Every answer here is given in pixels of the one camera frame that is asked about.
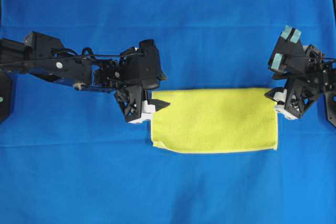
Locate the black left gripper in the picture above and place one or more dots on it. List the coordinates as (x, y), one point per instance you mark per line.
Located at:
(131, 93)

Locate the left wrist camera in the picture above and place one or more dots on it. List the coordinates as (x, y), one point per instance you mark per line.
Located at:
(150, 72)

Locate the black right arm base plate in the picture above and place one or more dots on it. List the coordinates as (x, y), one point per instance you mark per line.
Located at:
(330, 105)

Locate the blue table cloth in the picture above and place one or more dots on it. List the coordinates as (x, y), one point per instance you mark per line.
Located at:
(70, 157)

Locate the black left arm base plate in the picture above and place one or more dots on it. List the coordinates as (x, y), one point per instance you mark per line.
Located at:
(6, 96)

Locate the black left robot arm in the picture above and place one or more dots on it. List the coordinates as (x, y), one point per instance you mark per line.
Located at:
(45, 57)

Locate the yellow-green microfibre towel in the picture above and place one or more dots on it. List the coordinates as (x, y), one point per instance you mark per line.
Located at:
(209, 121)

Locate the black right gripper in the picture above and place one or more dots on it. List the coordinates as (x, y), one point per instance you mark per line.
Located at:
(296, 97)

